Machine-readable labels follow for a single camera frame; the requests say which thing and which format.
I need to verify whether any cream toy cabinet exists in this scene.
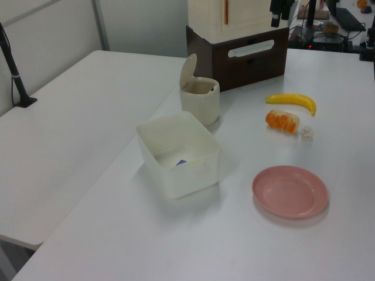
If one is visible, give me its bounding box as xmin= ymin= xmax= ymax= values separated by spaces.
xmin=187 ymin=0 xmax=289 ymax=44

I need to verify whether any black keyboard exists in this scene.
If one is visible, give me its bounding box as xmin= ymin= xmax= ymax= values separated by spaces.
xmin=335 ymin=7 xmax=367 ymax=32

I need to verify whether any white plastic storage box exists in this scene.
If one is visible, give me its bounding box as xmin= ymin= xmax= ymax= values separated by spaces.
xmin=135 ymin=110 xmax=223 ymax=200

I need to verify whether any beige trash can with lid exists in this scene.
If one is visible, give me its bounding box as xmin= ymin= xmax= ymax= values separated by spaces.
xmin=179 ymin=53 xmax=221 ymax=127

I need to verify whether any yellow banana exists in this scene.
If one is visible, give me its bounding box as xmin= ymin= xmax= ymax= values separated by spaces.
xmin=265 ymin=92 xmax=318 ymax=116

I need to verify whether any peeled orange fruit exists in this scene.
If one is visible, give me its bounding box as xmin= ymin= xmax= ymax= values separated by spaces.
xmin=265 ymin=109 xmax=301 ymax=134

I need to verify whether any pink plate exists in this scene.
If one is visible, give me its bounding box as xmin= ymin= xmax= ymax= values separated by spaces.
xmin=251 ymin=165 xmax=329 ymax=220

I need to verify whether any black table clamp mount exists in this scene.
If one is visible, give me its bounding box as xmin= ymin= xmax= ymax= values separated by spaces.
xmin=357 ymin=26 xmax=375 ymax=62

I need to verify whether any dark brown crate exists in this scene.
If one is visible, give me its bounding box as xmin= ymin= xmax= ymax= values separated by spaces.
xmin=185 ymin=25 xmax=289 ymax=93

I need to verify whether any black upright stand post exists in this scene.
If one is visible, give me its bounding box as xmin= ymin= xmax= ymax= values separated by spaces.
xmin=305 ymin=0 xmax=318 ymax=28

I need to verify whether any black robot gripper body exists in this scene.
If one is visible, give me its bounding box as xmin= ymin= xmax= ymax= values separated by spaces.
xmin=270 ymin=0 xmax=295 ymax=14

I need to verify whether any black camera stand pole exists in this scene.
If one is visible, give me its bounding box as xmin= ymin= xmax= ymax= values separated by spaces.
xmin=0 ymin=22 xmax=38 ymax=108

